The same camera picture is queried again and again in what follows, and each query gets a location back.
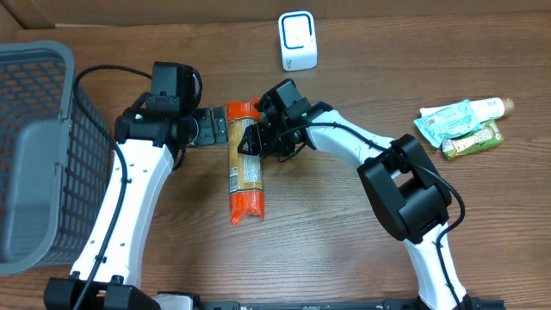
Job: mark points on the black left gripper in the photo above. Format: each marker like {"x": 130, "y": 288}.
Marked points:
{"x": 207, "y": 127}

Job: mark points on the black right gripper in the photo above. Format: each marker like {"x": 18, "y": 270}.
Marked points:
{"x": 264, "y": 144}

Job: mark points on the orange cracker package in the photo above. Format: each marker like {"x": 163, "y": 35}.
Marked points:
{"x": 245, "y": 171}

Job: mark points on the teal tissue pack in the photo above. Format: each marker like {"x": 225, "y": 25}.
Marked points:
{"x": 449, "y": 122}

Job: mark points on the green yellow drink pouch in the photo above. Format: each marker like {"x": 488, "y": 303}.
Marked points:
{"x": 484, "y": 138}

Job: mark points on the white cream tube gold cap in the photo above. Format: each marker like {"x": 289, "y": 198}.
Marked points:
{"x": 485, "y": 109}

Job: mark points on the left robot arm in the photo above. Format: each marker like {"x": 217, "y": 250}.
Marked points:
{"x": 150, "y": 141}

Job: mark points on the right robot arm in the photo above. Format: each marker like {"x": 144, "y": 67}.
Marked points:
{"x": 407, "y": 194}

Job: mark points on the white barcode scanner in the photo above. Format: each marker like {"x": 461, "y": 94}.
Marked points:
{"x": 298, "y": 41}

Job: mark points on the grey plastic shopping basket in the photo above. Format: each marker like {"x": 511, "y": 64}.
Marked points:
{"x": 54, "y": 161}

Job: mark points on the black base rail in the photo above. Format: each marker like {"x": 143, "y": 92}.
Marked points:
{"x": 353, "y": 305}

